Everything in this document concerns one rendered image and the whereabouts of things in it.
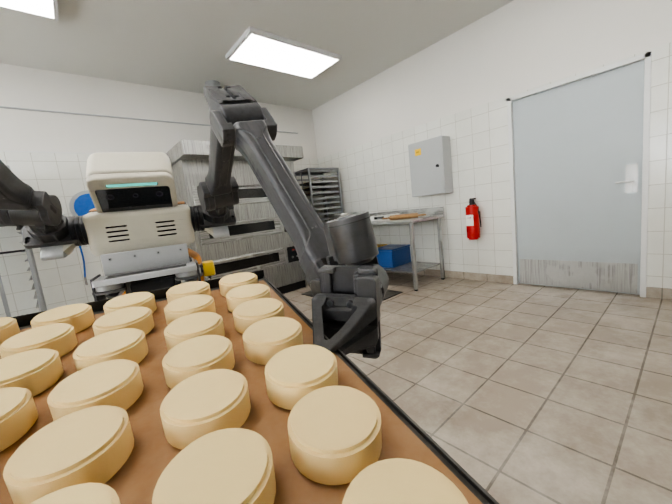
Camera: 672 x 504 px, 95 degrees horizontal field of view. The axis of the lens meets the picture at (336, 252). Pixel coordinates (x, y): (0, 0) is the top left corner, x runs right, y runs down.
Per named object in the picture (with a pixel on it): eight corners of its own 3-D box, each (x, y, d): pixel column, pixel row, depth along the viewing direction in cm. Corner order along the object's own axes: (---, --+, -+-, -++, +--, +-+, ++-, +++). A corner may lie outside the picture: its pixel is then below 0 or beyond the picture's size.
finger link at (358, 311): (364, 411, 25) (382, 351, 34) (360, 331, 24) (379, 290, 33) (289, 399, 27) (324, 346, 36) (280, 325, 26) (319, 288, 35)
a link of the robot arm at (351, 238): (356, 281, 53) (313, 300, 48) (339, 215, 51) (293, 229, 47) (407, 287, 42) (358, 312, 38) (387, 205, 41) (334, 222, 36)
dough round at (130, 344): (61, 382, 24) (54, 360, 24) (106, 348, 29) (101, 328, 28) (126, 378, 24) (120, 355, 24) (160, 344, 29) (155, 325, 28)
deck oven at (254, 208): (212, 321, 350) (180, 139, 323) (183, 305, 441) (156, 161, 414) (320, 288, 449) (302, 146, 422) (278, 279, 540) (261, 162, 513)
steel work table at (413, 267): (321, 277, 518) (314, 219, 505) (352, 268, 564) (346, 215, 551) (417, 292, 374) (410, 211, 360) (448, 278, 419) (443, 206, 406)
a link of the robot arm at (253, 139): (260, 122, 66) (209, 127, 61) (263, 98, 62) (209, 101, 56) (365, 292, 52) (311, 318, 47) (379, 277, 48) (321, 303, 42)
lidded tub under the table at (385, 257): (371, 267, 442) (370, 249, 438) (391, 260, 472) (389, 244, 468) (393, 268, 414) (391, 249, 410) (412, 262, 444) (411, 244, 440)
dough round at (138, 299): (166, 306, 38) (163, 291, 38) (134, 325, 33) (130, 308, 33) (131, 305, 39) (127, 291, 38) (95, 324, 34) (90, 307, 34)
